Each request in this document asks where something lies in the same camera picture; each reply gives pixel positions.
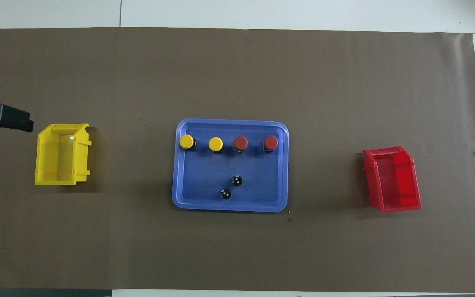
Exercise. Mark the yellow push button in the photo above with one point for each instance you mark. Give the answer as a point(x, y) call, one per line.
point(215, 144)
point(186, 141)

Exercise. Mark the red push button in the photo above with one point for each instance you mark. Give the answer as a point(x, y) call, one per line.
point(241, 142)
point(271, 142)

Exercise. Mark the blue plastic tray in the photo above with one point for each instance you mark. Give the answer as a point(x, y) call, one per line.
point(262, 185)

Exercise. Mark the yellow plastic bin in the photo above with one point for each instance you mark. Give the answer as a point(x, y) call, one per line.
point(56, 156)

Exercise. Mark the red plastic bin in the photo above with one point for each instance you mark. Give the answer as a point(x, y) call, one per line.
point(398, 185)

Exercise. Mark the brown paper table mat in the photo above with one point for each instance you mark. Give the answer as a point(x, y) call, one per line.
point(344, 62)

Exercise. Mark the black cylindrical capacitor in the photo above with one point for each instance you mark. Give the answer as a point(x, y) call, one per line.
point(226, 194)
point(237, 180)

